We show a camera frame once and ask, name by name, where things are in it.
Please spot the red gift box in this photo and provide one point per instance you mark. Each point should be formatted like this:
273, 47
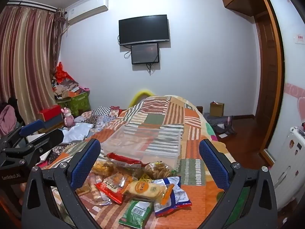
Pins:
48, 113

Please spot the checkered patchwork quilt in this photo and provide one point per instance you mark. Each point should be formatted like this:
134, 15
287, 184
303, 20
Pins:
104, 115

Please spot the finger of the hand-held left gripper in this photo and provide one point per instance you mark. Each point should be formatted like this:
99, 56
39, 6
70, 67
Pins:
32, 126
47, 139

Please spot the pink wall decal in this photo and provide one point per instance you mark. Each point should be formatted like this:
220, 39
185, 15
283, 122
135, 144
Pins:
300, 105

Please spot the white cabinet with stickers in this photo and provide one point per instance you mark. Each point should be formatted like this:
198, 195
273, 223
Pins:
290, 162

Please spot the clear green-edged cracker packet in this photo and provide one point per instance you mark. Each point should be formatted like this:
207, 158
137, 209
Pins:
158, 169

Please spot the black wall television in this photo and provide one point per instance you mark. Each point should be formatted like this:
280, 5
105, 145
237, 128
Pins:
144, 29

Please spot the green storage box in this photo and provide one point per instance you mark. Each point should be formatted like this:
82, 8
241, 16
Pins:
78, 105

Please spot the white cloth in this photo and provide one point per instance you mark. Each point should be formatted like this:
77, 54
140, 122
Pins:
76, 132

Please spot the red plastic bag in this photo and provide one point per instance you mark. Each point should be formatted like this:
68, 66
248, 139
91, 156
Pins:
62, 74

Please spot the pink plush toy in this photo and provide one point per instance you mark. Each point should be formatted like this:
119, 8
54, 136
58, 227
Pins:
68, 118

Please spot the patchwork striped blanket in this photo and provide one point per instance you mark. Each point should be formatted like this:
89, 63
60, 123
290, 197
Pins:
164, 114

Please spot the clear packet of round biscuits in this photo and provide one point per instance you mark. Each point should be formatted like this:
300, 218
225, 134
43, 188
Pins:
102, 168

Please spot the dark blue box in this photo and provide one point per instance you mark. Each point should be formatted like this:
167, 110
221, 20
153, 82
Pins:
54, 122

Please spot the small black wall monitor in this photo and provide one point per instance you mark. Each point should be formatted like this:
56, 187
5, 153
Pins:
144, 53

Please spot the clear plastic container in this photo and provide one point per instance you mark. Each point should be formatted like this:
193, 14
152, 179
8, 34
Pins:
143, 140

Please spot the red white snack packet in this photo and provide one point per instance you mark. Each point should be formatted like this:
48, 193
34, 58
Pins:
124, 162

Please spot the red orange snack packet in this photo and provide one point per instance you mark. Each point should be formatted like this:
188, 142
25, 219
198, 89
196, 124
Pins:
113, 187

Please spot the green snack packet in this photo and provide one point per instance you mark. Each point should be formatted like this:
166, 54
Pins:
135, 213

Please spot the grey clothes pile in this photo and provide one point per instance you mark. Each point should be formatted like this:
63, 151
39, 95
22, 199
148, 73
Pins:
221, 125

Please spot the clear wafer packet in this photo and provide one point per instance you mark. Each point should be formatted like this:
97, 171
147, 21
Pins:
91, 192

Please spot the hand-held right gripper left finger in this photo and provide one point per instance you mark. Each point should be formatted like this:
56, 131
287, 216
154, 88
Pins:
85, 164

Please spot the white air conditioner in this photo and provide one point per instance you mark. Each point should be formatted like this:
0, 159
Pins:
87, 9

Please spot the striped pink curtain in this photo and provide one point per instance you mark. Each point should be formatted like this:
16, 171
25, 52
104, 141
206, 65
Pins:
26, 59

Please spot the white wall notice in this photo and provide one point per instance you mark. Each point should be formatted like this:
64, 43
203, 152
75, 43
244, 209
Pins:
299, 39

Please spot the white paper sheet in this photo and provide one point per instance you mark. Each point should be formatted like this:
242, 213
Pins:
222, 135

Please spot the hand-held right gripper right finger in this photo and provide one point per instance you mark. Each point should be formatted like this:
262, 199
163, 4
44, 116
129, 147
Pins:
213, 164

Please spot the yellow foam tube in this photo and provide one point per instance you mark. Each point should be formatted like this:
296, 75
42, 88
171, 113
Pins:
143, 93

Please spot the blue white snack packet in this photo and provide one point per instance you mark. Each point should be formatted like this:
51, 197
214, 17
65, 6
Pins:
177, 188
166, 208

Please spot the brown cardboard box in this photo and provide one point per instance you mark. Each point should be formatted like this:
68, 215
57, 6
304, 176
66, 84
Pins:
216, 109

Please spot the pink garment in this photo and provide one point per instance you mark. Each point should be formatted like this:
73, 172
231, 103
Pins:
7, 119

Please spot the orange label pastry packet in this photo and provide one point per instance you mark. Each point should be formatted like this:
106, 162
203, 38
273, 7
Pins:
145, 189

